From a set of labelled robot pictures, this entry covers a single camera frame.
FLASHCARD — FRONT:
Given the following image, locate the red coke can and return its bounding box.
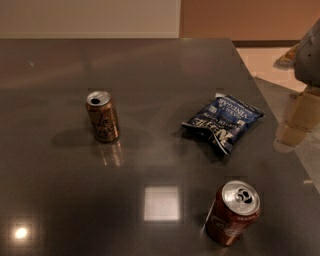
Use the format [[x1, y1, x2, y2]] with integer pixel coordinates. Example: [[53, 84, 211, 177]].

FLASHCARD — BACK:
[[205, 180, 260, 246]]

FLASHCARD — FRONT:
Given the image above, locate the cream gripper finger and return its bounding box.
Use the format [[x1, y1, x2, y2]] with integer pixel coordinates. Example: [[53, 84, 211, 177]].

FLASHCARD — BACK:
[[276, 87, 320, 147]]

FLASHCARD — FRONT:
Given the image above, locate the orange LaCroix can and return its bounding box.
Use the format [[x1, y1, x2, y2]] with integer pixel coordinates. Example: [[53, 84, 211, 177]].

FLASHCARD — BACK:
[[86, 91, 119, 143]]

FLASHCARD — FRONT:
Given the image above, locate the blue chip bag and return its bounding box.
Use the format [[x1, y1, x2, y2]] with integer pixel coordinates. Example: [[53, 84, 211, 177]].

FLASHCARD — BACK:
[[182, 93, 264, 155]]

